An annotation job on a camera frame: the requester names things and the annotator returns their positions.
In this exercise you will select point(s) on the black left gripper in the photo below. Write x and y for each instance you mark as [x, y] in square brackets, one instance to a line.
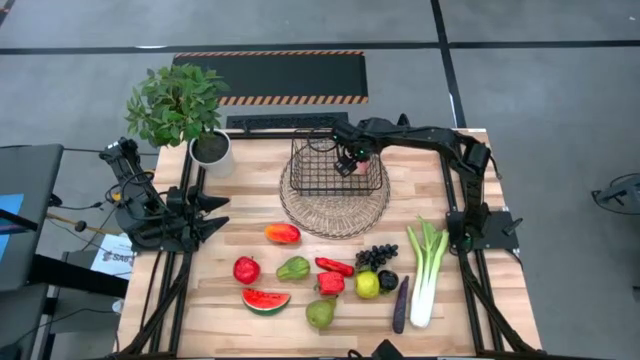
[180, 220]

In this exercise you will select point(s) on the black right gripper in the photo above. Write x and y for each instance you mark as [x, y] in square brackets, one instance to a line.
[350, 132]

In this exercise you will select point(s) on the red apple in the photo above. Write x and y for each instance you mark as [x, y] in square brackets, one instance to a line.
[246, 271]

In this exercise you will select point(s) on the orange red mango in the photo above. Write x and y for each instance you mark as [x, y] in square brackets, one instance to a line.
[282, 233]

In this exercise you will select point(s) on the dark grape bunch with leaf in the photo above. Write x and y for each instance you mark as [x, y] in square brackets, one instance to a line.
[375, 257]

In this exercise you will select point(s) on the long red chili pepper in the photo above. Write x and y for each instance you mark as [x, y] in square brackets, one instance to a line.
[334, 266]

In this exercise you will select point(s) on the watermelon slice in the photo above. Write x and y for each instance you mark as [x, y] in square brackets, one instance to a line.
[265, 300]

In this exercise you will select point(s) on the red bell pepper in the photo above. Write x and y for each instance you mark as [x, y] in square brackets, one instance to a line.
[331, 283]

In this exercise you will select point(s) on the yellow green apple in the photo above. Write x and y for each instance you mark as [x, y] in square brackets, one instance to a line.
[367, 285]

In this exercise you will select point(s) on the dark round fruit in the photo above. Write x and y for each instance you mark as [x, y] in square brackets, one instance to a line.
[388, 280]

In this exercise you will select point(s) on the green pear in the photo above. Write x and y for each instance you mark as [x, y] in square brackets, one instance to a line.
[320, 314]

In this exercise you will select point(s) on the purple eggplant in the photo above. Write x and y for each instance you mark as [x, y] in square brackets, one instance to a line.
[400, 310]

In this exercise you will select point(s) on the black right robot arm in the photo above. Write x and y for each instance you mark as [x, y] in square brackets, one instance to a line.
[425, 132]

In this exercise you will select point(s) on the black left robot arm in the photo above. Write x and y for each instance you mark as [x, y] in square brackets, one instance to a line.
[130, 170]

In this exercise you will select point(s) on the white plant pot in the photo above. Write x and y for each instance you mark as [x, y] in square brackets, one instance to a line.
[220, 167]

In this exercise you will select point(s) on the round woven straw mat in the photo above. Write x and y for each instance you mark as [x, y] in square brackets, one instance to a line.
[335, 217]

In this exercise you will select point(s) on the white printed paper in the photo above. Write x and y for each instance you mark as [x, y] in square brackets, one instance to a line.
[115, 260]

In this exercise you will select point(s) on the green leafy plant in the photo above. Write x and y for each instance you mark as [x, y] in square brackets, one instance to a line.
[175, 105]

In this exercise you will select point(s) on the black hazard striped floor mat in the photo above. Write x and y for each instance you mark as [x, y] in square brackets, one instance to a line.
[270, 75]

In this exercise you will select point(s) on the brown wooden stick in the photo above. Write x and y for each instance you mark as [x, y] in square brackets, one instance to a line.
[65, 219]

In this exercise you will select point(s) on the green white celery stalk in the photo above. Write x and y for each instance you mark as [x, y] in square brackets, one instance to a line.
[422, 300]

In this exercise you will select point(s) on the dark grey desk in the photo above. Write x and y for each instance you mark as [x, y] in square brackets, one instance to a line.
[35, 175]

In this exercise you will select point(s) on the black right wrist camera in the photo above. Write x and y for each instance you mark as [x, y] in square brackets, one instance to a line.
[361, 150]

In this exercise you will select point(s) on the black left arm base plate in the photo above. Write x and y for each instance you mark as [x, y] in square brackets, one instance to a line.
[150, 246]

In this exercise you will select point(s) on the black diagonal frame strut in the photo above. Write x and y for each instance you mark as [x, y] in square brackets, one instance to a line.
[150, 312]
[505, 320]

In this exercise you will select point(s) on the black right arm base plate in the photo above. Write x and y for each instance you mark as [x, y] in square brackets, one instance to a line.
[500, 232]

